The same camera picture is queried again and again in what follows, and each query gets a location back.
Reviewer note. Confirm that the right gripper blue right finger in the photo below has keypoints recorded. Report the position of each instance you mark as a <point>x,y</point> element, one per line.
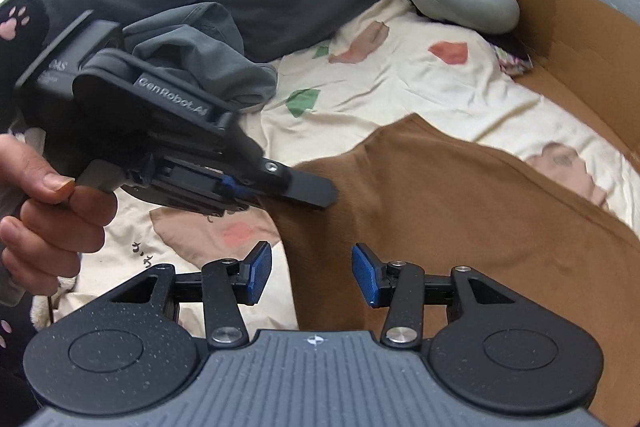
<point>398,287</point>

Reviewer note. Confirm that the person's left hand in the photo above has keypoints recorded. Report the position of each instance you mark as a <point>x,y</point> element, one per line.
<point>58,221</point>

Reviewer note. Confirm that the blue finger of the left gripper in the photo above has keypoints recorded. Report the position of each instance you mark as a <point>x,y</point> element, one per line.
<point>180,185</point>
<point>246,163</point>

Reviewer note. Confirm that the brown cardboard sheet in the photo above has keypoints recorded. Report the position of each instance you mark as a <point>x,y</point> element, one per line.
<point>586,60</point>

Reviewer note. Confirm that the cream bear print bedsheet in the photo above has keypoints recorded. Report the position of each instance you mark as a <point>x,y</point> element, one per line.
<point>385,64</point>

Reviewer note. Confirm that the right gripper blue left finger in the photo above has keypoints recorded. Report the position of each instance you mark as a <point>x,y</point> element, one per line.
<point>228,283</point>

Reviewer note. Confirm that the brown printed t-shirt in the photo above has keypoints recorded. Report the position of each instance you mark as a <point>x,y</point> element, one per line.
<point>412,193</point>

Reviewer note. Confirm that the black paw print sleeve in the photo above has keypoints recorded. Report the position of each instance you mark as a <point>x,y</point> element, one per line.
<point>24,25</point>

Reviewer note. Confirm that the floral patterned folded cloth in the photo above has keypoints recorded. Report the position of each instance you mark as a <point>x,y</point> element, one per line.
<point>512,65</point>

